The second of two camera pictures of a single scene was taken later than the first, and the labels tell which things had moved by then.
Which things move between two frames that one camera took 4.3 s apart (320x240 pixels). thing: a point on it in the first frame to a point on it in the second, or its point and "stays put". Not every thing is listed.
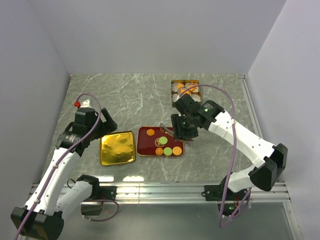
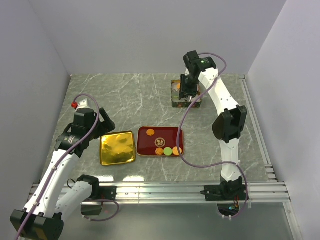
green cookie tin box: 180,87 stays put
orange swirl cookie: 159,151 stays put
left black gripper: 107,127 stays put
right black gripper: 178,131 to 190,92
